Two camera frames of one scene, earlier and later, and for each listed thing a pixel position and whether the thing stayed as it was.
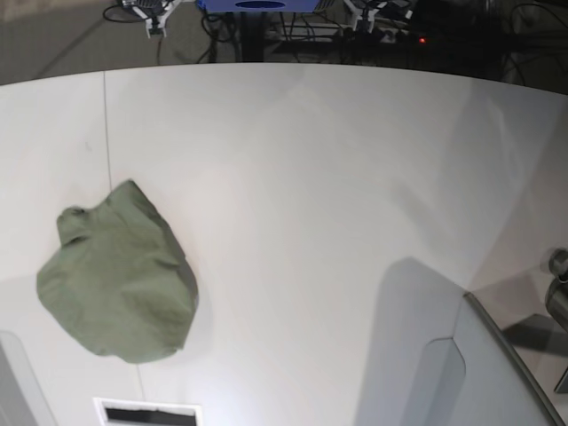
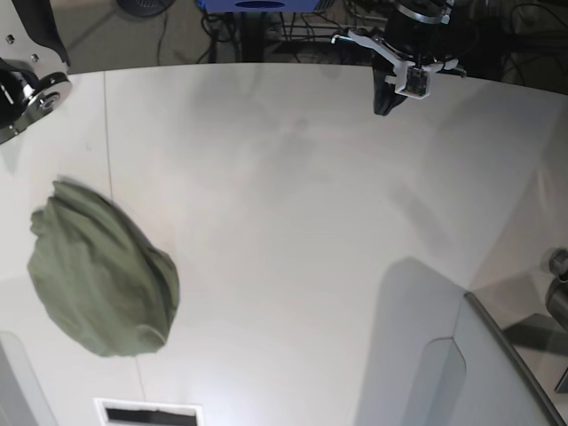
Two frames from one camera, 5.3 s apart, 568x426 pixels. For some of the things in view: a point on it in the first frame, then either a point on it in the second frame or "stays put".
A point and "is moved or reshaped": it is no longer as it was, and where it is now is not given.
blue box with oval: x=253 y=6 stays put
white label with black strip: x=131 y=412 stays put
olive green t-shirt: x=121 y=279 is moved or reshaped
